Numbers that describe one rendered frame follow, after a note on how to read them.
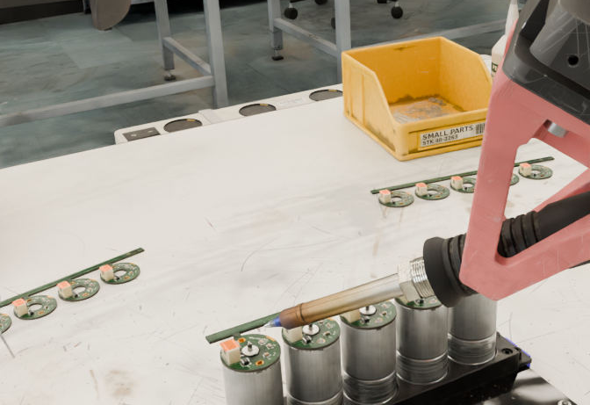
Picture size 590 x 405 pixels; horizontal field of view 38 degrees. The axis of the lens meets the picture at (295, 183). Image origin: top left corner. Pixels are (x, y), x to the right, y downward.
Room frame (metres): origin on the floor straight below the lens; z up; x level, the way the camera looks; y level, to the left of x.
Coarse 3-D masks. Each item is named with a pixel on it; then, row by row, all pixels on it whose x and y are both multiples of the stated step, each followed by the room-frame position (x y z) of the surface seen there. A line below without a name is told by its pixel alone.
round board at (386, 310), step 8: (376, 304) 0.32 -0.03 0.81; (384, 304) 0.32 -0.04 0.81; (392, 304) 0.32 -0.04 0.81; (384, 312) 0.31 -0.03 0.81; (392, 312) 0.31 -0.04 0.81; (344, 320) 0.31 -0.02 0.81; (360, 320) 0.31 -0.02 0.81; (368, 320) 0.30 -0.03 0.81; (384, 320) 0.31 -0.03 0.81; (392, 320) 0.31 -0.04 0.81; (360, 328) 0.30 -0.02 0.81; (368, 328) 0.30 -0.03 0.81; (376, 328) 0.30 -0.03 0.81
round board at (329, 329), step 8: (328, 320) 0.31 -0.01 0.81; (320, 328) 0.30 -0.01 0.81; (328, 328) 0.30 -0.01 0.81; (336, 328) 0.30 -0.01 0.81; (304, 336) 0.30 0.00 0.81; (312, 336) 0.30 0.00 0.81; (320, 336) 0.30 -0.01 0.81; (328, 336) 0.30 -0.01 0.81; (336, 336) 0.30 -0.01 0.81; (288, 344) 0.29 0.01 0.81; (296, 344) 0.29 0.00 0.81; (304, 344) 0.29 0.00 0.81; (312, 344) 0.29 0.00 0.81; (320, 344) 0.29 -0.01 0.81; (328, 344) 0.29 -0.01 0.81
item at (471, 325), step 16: (464, 304) 0.33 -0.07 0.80; (480, 304) 0.33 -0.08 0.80; (496, 304) 0.33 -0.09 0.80; (448, 320) 0.33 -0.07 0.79; (464, 320) 0.33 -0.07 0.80; (480, 320) 0.33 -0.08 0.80; (496, 320) 0.33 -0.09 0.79; (448, 336) 0.33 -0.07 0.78; (464, 336) 0.33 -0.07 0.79; (480, 336) 0.33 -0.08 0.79; (448, 352) 0.33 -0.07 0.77; (464, 352) 0.33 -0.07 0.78; (480, 352) 0.33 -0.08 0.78
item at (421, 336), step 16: (400, 320) 0.32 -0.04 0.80; (416, 320) 0.31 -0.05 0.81; (432, 320) 0.31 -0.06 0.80; (400, 336) 0.32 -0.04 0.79; (416, 336) 0.31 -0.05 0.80; (432, 336) 0.31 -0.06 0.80; (400, 352) 0.32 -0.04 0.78; (416, 352) 0.31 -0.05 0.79; (432, 352) 0.31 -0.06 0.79; (400, 368) 0.32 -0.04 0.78; (416, 368) 0.31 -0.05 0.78; (432, 368) 0.31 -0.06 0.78; (416, 384) 0.31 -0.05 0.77
